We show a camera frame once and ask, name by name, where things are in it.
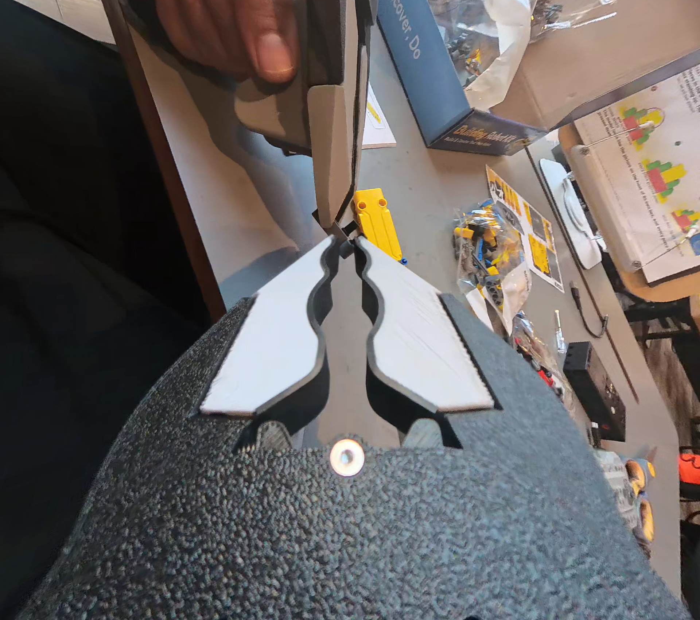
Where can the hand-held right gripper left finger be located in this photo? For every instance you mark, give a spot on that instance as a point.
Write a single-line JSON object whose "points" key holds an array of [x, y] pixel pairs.
{"points": [[262, 352]]}

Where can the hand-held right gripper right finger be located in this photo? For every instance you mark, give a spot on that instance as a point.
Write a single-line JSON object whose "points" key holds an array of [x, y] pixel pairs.
{"points": [[426, 352]]}

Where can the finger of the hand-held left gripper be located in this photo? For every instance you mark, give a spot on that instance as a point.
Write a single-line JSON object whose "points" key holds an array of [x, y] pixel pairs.
{"points": [[328, 149]]}

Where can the yellow building panel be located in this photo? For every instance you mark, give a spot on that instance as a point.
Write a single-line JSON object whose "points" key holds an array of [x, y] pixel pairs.
{"points": [[377, 226]]}

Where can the small black pin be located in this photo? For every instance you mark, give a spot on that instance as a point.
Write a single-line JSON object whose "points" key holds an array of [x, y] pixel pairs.
{"points": [[345, 249]]}

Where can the grey desk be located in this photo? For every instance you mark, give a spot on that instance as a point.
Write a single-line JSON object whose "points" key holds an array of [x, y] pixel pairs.
{"points": [[426, 204]]}

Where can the person's left hand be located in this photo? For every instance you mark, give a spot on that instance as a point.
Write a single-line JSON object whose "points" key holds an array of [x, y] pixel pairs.
{"points": [[235, 2]]}

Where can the white instruction booklet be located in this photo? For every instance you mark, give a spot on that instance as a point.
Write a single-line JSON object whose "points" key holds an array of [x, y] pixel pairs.
{"points": [[380, 127]]}

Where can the blue kit box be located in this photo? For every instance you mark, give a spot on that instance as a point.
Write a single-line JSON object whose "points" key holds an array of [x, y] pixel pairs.
{"points": [[415, 56]]}

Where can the clear bag yellow blue parts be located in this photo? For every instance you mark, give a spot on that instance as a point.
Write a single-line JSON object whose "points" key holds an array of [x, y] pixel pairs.
{"points": [[486, 253]]}

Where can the clear bag black red parts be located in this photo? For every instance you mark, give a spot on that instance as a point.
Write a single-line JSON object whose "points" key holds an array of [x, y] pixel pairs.
{"points": [[541, 363]]}

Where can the yellow black sticker sheet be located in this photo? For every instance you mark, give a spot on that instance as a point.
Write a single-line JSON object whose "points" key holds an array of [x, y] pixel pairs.
{"points": [[538, 242]]}

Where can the black box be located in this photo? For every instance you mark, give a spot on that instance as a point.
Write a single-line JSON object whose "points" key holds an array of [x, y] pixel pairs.
{"points": [[593, 385]]}

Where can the white stand base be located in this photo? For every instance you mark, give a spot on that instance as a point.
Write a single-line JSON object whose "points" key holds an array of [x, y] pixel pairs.
{"points": [[563, 204]]}

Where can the person's legs black pants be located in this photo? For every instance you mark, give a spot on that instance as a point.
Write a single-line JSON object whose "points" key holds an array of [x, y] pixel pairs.
{"points": [[82, 248]]}

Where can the grey battery hub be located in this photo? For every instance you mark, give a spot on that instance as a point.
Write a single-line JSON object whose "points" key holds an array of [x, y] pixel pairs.
{"points": [[615, 488]]}

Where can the blue yellow plastic part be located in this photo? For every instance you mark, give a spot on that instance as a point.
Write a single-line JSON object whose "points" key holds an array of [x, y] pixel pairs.
{"points": [[642, 472]]}

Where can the wooden instruction sign board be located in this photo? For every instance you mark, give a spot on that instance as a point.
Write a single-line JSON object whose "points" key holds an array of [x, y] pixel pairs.
{"points": [[645, 166]]}

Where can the orange object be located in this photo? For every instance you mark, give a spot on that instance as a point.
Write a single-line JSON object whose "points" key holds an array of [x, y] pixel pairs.
{"points": [[690, 467]]}

